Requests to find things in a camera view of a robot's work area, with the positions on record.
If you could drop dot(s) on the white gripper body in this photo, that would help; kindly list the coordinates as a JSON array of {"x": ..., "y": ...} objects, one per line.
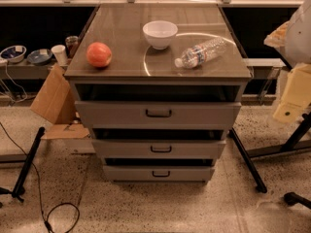
[{"x": 299, "y": 38}]

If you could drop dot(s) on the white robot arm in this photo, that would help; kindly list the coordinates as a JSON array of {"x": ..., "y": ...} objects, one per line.
[{"x": 294, "y": 36}]

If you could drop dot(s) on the grey drawer cabinet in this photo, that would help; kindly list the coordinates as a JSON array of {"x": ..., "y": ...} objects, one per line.
[{"x": 140, "y": 73}]

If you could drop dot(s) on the grey middle drawer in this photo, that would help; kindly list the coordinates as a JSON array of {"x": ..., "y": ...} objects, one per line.
[{"x": 159, "y": 148}]

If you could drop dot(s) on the grey top drawer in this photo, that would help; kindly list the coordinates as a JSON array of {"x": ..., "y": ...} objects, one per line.
[{"x": 157, "y": 115}]

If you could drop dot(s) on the black right stand leg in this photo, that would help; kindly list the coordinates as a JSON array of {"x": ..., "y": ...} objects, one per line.
[{"x": 248, "y": 161}]

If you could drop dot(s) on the black stand leg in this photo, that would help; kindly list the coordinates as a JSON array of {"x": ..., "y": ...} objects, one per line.
[
  {"x": 248, "y": 161},
  {"x": 27, "y": 160}
]

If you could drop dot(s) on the black caster foot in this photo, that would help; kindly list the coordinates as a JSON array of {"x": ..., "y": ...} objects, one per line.
[{"x": 292, "y": 198}]

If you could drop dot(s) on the clear plastic water bottle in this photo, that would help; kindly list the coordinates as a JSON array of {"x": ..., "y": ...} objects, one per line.
[{"x": 201, "y": 53}]

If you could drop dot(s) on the red apple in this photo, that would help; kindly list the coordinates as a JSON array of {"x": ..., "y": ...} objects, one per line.
[{"x": 98, "y": 55}]

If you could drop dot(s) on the dark glass jar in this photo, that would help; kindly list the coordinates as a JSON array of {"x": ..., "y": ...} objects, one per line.
[{"x": 71, "y": 43}]

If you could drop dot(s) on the brown cardboard box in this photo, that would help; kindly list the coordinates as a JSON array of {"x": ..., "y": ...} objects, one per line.
[{"x": 56, "y": 104}]

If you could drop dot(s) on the white paper cup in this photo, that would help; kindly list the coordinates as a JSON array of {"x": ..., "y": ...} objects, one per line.
[{"x": 59, "y": 52}]

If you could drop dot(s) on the blue bowl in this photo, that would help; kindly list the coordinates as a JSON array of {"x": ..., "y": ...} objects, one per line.
[{"x": 40, "y": 57}]

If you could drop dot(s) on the white rimmed bowl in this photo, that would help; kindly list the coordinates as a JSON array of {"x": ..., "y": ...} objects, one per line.
[{"x": 13, "y": 54}]

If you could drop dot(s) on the black left stand leg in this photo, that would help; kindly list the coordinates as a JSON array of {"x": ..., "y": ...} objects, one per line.
[{"x": 27, "y": 160}]

